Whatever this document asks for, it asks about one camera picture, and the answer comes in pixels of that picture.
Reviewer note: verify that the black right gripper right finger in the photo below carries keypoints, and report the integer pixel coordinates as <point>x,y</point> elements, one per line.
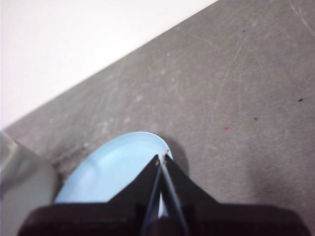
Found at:
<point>221,218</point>

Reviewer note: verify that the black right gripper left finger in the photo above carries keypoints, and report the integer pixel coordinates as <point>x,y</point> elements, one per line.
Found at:
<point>103,216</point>

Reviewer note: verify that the blue round plate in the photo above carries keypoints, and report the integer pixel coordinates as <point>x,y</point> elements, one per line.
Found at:
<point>110,167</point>

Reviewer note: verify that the pale green electric steamer pot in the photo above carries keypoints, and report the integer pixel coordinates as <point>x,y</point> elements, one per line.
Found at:
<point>24,182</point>

